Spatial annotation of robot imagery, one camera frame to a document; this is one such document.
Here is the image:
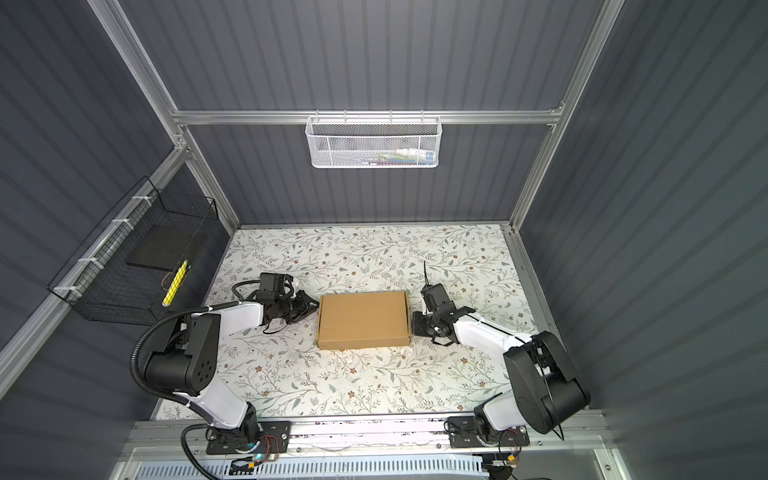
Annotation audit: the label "brown cardboard box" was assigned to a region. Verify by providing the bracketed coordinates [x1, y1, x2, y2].
[316, 291, 412, 350]

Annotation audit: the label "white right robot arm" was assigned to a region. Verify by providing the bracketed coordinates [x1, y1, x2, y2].
[411, 282, 591, 446]

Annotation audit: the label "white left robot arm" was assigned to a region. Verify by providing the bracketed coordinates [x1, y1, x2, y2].
[129, 272, 320, 452]

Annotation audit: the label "yellow marker pen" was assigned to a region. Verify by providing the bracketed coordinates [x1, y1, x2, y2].
[161, 260, 189, 308]

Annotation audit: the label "items in white basket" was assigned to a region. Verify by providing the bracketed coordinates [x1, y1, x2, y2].
[356, 148, 438, 167]

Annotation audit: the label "black wire mesh basket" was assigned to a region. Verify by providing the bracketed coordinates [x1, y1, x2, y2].
[48, 177, 227, 326]

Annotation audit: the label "white vented cable duct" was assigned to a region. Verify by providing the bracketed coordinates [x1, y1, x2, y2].
[137, 454, 490, 480]

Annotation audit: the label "white wire mesh basket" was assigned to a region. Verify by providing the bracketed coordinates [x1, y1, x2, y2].
[305, 120, 443, 169]

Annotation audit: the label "aluminium horizontal frame bar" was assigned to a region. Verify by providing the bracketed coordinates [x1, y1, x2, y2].
[171, 107, 563, 125]

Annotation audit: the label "aluminium frame corner post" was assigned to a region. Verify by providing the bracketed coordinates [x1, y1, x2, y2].
[86, 0, 241, 235]

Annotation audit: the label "aluminium right corner post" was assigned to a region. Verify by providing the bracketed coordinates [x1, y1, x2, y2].
[509, 0, 625, 233]

